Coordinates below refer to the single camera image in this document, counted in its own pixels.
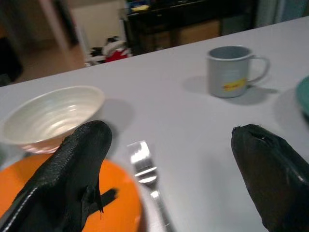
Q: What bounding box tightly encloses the grey enamel mug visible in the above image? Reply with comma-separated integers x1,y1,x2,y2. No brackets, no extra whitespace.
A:
206,45,270,99

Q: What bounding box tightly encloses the orange plate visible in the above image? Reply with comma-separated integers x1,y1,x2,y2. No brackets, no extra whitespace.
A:
0,153,142,232

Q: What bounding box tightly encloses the red and white clothes pile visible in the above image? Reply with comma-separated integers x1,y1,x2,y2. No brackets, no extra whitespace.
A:
90,36,133,65

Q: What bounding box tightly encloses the white door frame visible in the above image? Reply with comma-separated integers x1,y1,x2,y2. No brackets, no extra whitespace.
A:
38,0,87,66

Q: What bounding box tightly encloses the black sideboard cabinet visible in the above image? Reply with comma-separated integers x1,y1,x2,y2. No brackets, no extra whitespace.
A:
123,0,257,56

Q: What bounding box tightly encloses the silver metal fork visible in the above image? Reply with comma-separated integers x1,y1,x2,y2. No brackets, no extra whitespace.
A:
126,141,175,232

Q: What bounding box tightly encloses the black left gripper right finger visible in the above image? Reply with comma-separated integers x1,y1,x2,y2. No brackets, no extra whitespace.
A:
231,124,309,232

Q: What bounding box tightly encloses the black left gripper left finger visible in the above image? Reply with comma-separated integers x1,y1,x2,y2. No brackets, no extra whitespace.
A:
0,120,119,232

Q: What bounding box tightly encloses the white ribbed ceramic bowl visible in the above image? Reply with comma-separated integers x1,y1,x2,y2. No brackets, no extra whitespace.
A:
1,86,105,155

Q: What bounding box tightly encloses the teal plate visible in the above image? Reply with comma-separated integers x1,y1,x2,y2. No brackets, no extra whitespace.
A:
295,75,309,118

